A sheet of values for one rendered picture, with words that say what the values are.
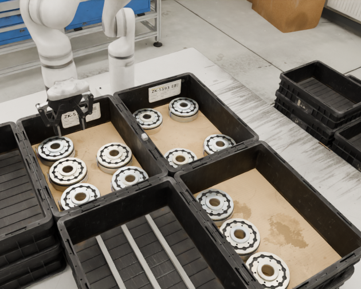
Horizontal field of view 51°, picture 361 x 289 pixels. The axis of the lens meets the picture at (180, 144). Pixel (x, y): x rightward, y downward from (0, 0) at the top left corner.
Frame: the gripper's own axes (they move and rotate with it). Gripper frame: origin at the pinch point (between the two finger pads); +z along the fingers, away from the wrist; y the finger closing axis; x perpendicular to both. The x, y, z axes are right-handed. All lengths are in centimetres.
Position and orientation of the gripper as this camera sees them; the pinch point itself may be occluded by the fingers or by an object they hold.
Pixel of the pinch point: (70, 127)
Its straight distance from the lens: 101.4
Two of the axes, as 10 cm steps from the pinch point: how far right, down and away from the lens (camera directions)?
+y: -8.6, 3.1, -4.0
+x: 5.0, 6.0, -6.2
